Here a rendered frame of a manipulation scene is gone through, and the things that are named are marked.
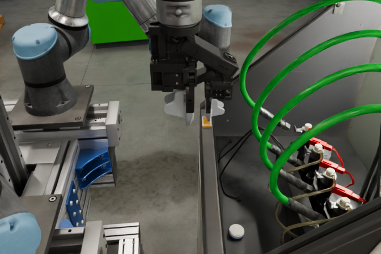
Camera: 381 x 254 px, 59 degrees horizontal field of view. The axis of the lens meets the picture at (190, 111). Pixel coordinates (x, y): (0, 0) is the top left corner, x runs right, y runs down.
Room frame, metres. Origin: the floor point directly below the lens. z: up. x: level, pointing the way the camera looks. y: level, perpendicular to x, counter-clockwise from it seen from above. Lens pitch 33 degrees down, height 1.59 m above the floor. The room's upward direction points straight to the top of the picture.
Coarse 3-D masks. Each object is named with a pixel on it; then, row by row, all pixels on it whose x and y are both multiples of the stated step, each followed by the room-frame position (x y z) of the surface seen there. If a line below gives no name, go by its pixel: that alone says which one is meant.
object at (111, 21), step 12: (96, 12) 3.75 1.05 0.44; (108, 12) 3.78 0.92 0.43; (120, 12) 3.81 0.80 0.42; (96, 24) 3.74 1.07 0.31; (108, 24) 3.77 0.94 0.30; (120, 24) 3.80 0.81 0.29; (132, 24) 3.84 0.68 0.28; (96, 36) 3.74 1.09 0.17; (108, 36) 3.77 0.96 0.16; (120, 36) 3.80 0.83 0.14; (132, 36) 3.83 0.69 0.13; (144, 36) 3.87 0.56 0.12; (96, 48) 3.77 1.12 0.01
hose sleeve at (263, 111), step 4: (264, 108) 0.68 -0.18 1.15; (260, 112) 0.67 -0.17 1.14; (264, 112) 0.67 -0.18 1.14; (268, 112) 0.67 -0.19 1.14; (264, 116) 0.67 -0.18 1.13; (268, 116) 0.67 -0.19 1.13; (272, 116) 0.67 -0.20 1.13; (280, 120) 0.67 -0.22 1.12; (280, 124) 0.67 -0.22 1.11; (284, 124) 0.67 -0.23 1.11
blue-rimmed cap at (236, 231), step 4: (236, 224) 0.58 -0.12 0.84; (232, 228) 0.57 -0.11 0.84; (236, 228) 0.57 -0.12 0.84; (240, 228) 0.57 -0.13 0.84; (232, 232) 0.56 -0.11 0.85; (236, 232) 0.56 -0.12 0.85; (240, 232) 0.56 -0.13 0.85; (232, 236) 0.55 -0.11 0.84; (236, 236) 0.55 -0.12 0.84; (240, 236) 0.55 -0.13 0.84
